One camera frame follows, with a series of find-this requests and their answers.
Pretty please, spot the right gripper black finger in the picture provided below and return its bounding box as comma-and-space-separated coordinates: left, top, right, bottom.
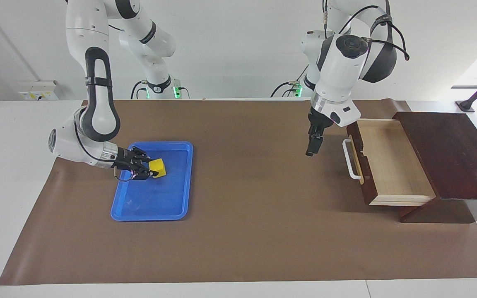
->
132, 145, 153, 163
132, 165, 159, 181

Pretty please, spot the yellow block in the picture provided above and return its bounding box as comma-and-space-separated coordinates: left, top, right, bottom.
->
148, 159, 168, 179

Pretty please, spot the wooden drawer with white handle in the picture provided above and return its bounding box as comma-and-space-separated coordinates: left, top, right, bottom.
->
342, 118, 437, 207

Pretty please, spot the blue plastic tray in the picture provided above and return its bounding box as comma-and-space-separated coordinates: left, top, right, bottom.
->
110, 141, 194, 222

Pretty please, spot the brown table mat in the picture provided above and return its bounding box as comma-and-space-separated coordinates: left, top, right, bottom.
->
0, 99, 477, 286

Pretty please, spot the dark brown wooden cabinet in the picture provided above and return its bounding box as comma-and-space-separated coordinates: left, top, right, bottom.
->
392, 111, 477, 224

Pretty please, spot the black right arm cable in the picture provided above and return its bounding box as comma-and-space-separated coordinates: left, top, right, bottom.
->
74, 116, 135, 183

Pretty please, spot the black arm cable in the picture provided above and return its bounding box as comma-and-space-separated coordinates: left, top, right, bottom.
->
323, 0, 411, 62
74, 116, 135, 183

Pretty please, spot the black base cable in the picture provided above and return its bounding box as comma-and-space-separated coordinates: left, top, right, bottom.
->
130, 81, 148, 100
270, 81, 302, 99

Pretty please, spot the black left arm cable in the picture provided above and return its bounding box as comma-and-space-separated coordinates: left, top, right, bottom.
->
323, 0, 411, 62

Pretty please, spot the white wall socket box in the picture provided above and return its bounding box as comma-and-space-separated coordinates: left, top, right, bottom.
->
18, 80, 59, 101

